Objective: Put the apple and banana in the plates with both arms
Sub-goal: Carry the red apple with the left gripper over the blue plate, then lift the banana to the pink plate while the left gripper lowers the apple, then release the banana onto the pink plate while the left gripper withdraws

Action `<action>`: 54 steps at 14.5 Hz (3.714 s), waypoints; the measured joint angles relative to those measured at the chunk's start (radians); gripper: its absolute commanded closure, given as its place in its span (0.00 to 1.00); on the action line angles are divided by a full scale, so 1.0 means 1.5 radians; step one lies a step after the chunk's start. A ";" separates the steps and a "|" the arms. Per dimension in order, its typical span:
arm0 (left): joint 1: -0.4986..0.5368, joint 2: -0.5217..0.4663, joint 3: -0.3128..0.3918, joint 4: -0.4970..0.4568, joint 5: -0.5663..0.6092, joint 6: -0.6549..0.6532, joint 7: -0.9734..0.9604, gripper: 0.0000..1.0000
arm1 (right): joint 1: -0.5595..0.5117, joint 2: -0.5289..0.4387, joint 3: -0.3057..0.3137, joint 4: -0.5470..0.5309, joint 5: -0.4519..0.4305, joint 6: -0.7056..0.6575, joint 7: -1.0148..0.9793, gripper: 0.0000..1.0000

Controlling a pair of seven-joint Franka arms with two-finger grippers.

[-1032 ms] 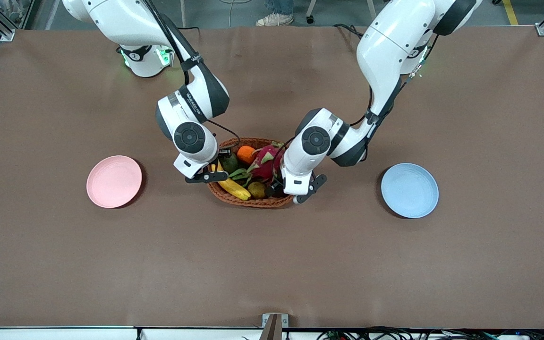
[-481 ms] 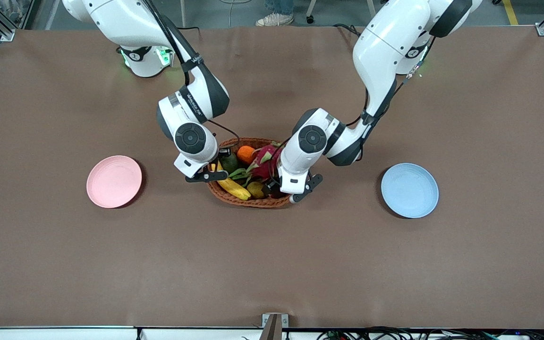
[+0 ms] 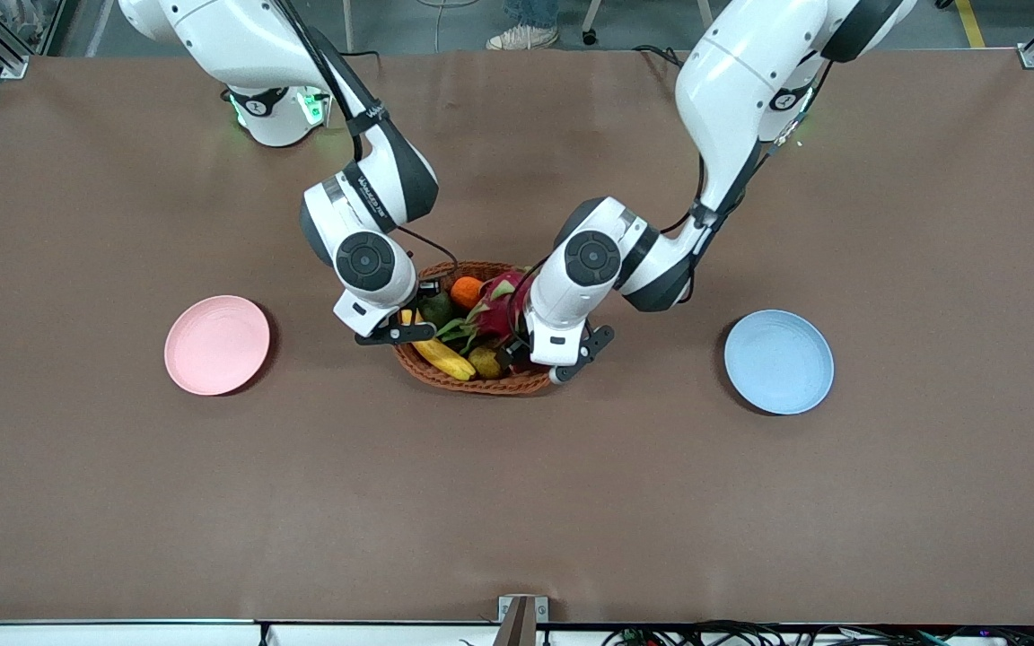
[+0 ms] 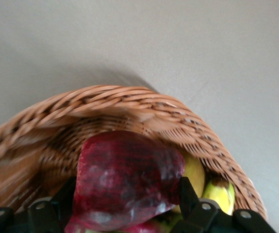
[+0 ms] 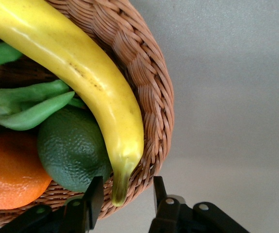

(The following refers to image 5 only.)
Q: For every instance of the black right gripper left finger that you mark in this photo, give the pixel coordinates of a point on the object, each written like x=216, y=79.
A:
x=94, y=196

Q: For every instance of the brown woven wicker basket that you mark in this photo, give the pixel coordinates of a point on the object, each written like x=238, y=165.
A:
x=141, y=68

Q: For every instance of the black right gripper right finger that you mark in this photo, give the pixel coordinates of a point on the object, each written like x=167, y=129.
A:
x=166, y=213

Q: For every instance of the green bean pods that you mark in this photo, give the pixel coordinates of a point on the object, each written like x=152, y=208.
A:
x=27, y=109

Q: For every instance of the yellow banana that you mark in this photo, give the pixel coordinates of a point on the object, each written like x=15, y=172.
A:
x=81, y=68

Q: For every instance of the orange fruit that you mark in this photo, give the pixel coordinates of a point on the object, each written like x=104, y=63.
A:
x=10, y=172

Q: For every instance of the green lime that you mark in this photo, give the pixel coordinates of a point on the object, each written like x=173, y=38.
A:
x=71, y=150

